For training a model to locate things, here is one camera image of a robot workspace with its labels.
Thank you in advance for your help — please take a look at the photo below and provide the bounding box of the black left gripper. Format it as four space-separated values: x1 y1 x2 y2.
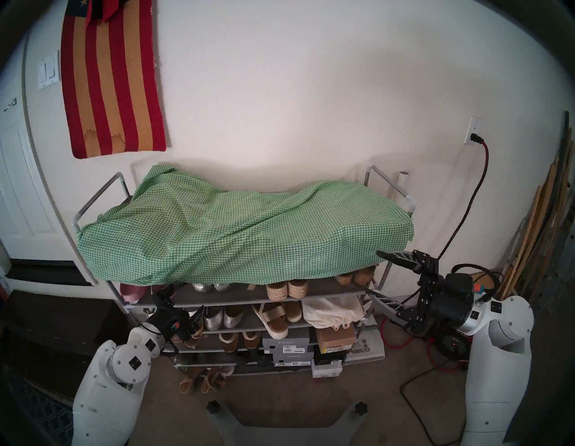
153 284 205 356

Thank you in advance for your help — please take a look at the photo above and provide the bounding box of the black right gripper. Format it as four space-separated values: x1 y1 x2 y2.
367 250 478 335

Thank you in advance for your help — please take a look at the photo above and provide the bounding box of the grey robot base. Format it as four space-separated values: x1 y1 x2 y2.
207 401 368 446

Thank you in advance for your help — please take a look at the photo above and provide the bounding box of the grey metal shoe rack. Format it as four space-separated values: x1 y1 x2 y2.
72 164 416 376

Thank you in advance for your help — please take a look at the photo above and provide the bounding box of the smooth metallic silver flat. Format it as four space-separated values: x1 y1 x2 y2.
203 307 225 331
223 305 248 329

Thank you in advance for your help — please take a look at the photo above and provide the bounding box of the pink clog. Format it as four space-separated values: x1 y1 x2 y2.
119 283 146 304

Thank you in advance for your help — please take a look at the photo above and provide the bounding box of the brown cardboard piece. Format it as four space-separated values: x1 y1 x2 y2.
472 270 504 293

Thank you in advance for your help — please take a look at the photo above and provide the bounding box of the brown cardboard shoebox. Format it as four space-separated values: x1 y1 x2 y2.
315 325 357 353

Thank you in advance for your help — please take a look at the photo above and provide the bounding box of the green gingham cloth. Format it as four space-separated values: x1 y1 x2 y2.
75 164 415 287

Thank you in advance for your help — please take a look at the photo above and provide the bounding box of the black shoebox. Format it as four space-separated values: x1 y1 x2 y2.
313 345 349 366

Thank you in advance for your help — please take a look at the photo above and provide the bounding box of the grey Vionic shoebox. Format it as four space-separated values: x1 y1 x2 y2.
262 327 310 353
272 346 315 367

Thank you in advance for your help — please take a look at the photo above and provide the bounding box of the white shoebox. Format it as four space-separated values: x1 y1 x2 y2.
311 359 343 378

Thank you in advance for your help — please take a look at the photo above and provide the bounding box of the light wooden slat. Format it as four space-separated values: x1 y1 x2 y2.
501 184 542 299
508 157 569 302

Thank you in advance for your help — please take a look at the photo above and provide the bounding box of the blue patterned floor rug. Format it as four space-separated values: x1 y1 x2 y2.
0 369 75 446

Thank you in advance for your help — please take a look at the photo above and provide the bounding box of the white door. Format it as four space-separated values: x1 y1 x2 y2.
0 43 75 261

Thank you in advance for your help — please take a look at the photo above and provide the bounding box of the dark long pole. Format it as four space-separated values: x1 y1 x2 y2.
528 110 571 302

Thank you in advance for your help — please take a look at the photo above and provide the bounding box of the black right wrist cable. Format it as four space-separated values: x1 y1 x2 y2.
451 263 501 302

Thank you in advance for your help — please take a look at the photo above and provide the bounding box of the black cord reel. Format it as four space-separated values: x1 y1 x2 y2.
433 326 471 360

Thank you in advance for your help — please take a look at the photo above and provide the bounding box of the white drawstring bag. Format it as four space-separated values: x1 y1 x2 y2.
301 294 367 331

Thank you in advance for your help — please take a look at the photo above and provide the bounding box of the black floor cable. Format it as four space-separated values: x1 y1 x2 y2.
399 360 468 446

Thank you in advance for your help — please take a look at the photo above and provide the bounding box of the red black power cord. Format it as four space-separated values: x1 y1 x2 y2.
402 133 490 306

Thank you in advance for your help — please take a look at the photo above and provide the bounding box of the white wall outlet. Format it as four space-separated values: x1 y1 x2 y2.
464 116 483 146

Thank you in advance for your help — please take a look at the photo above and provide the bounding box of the red yellow striped wall rug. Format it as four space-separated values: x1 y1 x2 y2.
61 0 167 159

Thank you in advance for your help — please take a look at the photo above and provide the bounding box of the white light switch plate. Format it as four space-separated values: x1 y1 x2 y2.
38 52 60 89

